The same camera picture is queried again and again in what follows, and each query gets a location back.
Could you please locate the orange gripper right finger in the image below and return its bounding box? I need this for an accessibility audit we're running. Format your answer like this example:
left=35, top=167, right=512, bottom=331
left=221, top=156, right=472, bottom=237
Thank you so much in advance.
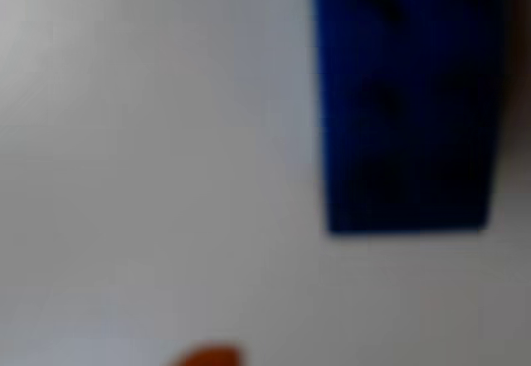
left=506, top=0, right=531, bottom=93

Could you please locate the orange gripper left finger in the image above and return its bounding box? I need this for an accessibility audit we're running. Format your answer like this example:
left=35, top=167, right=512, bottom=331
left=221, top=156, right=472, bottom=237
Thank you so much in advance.
left=164, top=342, right=245, bottom=366

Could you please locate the small blue block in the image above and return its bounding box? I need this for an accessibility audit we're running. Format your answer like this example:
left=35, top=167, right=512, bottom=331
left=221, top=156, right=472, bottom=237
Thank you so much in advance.
left=311, top=0, right=507, bottom=235

